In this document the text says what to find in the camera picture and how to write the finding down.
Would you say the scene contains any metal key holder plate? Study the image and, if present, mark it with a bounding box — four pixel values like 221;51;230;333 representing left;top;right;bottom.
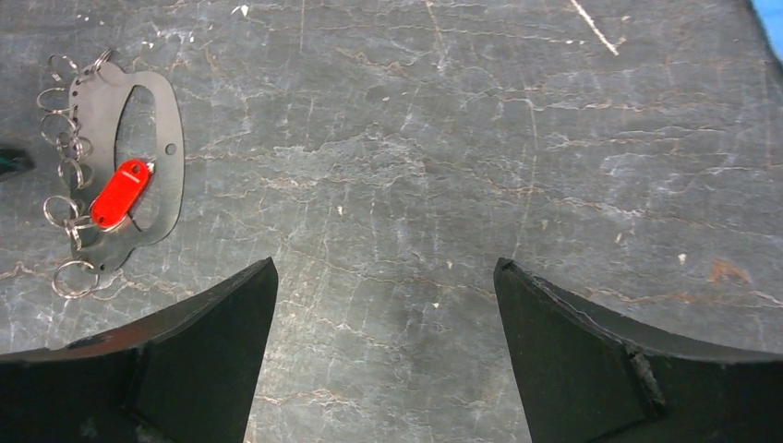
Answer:
36;49;185;300

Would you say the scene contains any red key tag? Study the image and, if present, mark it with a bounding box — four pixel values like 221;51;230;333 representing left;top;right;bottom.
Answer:
89;159;154;230

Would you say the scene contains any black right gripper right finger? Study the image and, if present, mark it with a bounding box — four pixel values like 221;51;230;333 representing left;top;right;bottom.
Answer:
494;258;782;442

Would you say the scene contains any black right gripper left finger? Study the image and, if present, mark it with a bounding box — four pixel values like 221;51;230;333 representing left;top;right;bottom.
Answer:
1;258;278;442

